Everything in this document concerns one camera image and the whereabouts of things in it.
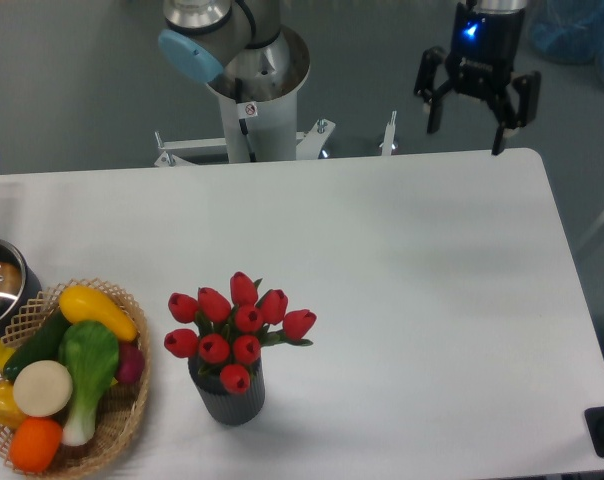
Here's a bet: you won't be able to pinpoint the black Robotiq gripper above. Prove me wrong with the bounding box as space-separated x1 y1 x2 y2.
414 2 541 156

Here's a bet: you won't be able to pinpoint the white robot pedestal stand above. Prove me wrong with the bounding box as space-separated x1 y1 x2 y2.
153 84 399 168

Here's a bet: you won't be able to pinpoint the blue plastic bag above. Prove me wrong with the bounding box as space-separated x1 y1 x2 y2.
527 1 604 85

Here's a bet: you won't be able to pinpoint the red tulip bouquet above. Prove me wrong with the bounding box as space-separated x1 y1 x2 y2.
164 272 317 395

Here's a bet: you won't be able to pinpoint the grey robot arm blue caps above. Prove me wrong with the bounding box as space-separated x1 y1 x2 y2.
158 1 541 163

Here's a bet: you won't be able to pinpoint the orange fruit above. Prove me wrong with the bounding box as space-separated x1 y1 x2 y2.
9 417 63 473

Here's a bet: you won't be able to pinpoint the yellow bell pepper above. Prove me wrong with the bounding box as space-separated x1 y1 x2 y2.
0 380 28 430

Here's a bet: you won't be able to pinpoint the dark grey ribbed vase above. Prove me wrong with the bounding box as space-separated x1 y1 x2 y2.
188 356 265 426

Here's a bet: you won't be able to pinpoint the dark green cucumber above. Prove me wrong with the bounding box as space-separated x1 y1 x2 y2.
2 309 71 381

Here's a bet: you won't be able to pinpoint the green bok choy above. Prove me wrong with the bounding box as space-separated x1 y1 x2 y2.
59 320 119 447

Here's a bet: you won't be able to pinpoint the red radish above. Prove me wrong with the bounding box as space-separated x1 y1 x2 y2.
114 343 145 384

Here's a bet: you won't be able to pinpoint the yellow squash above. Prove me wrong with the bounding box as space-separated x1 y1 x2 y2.
58 285 138 342

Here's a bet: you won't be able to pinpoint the woven wicker basket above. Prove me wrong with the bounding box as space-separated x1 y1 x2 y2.
0 279 151 479

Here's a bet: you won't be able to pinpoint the cream round bun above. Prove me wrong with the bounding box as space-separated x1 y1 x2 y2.
13 360 73 417

